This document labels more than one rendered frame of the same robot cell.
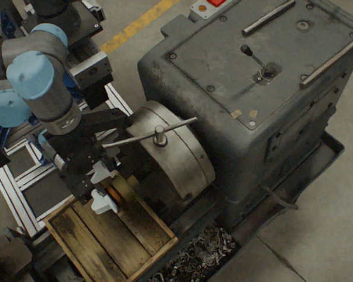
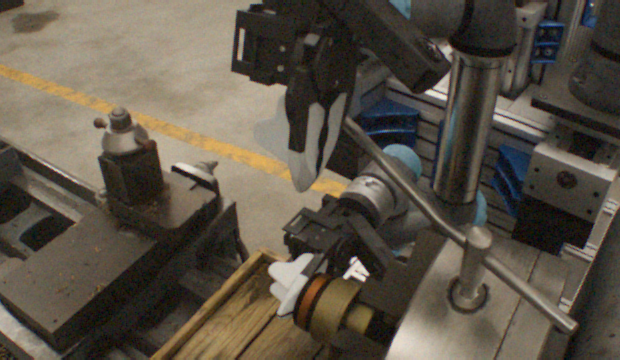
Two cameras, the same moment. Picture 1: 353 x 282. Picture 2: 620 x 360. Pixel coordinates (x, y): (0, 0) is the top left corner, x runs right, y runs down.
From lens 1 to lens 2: 0.60 m
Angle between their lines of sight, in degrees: 45
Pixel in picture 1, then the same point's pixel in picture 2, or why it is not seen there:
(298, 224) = not seen: outside the picture
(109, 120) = (389, 24)
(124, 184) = (342, 300)
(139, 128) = not seen: hidden behind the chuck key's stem
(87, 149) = (290, 21)
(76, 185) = (311, 222)
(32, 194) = not seen: hidden behind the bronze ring
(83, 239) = (243, 322)
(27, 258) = (171, 222)
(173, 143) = (478, 329)
